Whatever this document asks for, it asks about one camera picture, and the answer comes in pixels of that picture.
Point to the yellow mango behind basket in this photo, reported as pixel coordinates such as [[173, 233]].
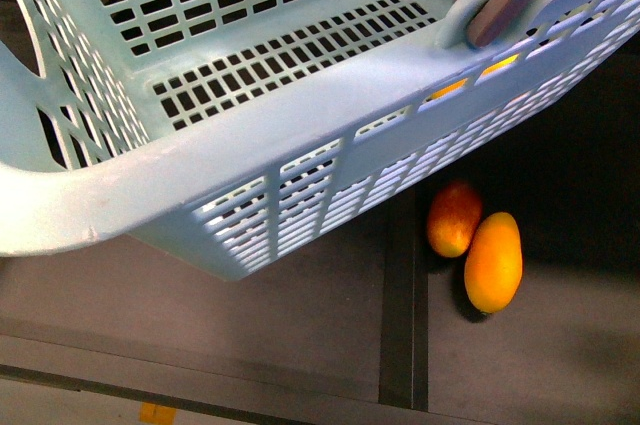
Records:
[[461, 83]]

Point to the light blue plastic basket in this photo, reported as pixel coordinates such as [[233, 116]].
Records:
[[229, 133]]

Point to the red orange mango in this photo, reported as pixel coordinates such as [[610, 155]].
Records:
[[453, 217]]

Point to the yellow orange mango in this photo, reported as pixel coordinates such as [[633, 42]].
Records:
[[494, 264]]

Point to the black tray divider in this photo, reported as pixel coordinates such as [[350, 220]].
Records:
[[403, 373]]

